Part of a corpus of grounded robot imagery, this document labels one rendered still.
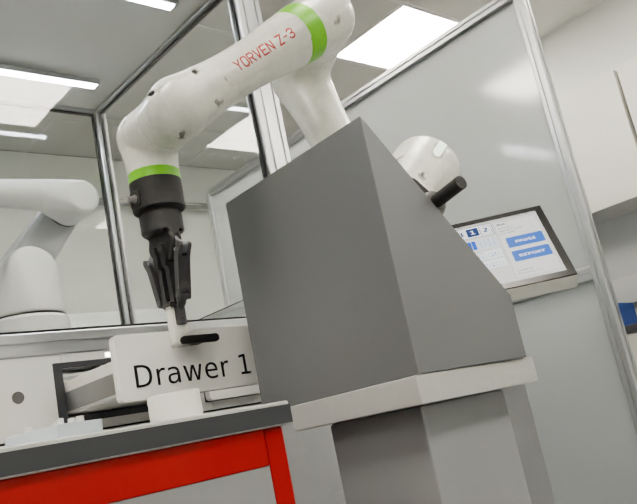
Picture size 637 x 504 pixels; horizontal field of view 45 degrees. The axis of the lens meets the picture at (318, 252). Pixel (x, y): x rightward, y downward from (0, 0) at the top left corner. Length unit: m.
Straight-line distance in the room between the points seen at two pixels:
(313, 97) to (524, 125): 1.28
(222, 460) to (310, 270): 0.38
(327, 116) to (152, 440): 0.90
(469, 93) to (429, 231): 1.81
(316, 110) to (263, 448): 0.83
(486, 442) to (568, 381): 1.50
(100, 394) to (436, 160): 0.70
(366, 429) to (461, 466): 0.15
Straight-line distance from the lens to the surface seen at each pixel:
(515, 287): 2.00
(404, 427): 1.13
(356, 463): 1.22
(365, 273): 1.12
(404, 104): 3.13
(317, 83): 1.64
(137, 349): 1.31
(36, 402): 1.49
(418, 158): 1.35
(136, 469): 0.89
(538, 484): 2.10
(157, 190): 1.35
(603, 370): 2.62
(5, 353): 1.48
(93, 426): 1.24
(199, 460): 0.93
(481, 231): 2.18
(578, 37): 5.08
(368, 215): 1.11
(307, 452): 1.79
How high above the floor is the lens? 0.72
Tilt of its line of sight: 13 degrees up
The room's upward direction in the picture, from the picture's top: 12 degrees counter-clockwise
